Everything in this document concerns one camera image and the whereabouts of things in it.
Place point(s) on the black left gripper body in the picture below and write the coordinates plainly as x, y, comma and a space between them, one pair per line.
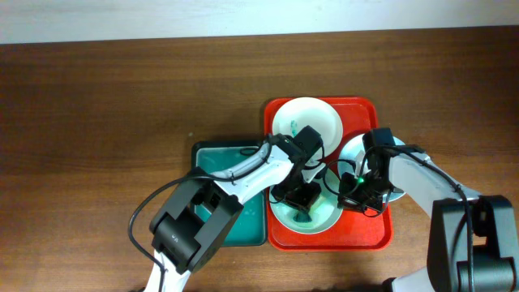
298, 197

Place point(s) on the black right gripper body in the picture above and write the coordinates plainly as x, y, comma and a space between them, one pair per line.
362, 195

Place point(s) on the light blue plate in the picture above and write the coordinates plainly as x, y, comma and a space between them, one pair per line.
354, 151

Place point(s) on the pale green plate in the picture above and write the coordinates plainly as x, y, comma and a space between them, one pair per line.
323, 214

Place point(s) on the white plate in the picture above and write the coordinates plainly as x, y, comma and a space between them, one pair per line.
300, 112

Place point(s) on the green yellow sponge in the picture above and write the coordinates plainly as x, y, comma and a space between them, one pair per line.
302, 216

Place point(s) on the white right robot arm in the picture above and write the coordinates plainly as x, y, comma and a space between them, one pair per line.
473, 243

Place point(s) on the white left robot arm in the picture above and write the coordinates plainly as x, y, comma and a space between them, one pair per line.
191, 226

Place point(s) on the dark green water tray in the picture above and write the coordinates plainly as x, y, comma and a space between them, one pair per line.
250, 229

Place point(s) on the red plastic tray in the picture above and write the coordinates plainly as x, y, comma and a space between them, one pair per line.
353, 231

